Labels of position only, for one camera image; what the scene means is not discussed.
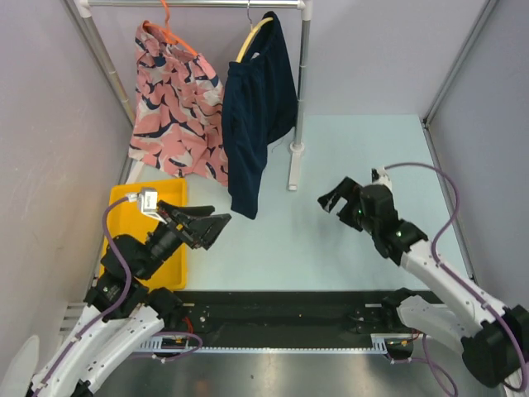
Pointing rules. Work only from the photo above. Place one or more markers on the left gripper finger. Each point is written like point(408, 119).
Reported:
point(193, 212)
point(205, 231)

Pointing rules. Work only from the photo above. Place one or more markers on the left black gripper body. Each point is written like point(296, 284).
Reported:
point(169, 236)

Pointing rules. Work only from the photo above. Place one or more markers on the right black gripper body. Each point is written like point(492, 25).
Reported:
point(367, 223)

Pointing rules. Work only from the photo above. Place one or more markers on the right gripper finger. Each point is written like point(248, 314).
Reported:
point(348, 186)
point(330, 200)

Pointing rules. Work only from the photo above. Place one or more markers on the pink patterned shorts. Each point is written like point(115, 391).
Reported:
point(178, 126)

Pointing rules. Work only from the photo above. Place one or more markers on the navy blue shorts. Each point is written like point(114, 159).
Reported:
point(259, 107)

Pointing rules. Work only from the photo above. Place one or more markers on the orange hanger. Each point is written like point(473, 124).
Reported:
point(170, 37)

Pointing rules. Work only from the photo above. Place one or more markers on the cream yellow hanger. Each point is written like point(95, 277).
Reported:
point(254, 30)

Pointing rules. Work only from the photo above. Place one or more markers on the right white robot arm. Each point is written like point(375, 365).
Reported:
point(491, 338)

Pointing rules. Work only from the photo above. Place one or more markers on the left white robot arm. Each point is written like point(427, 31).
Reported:
point(95, 326)

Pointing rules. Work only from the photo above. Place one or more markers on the metal clothes rack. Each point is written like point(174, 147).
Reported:
point(296, 147)

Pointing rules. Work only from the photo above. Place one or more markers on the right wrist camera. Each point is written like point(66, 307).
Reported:
point(380, 176)

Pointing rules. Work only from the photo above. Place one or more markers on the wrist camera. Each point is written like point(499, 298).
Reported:
point(146, 202)
point(380, 176)

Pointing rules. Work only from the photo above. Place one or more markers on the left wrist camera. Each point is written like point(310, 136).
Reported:
point(146, 202)

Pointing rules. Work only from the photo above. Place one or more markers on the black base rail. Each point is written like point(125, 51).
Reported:
point(292, 321)

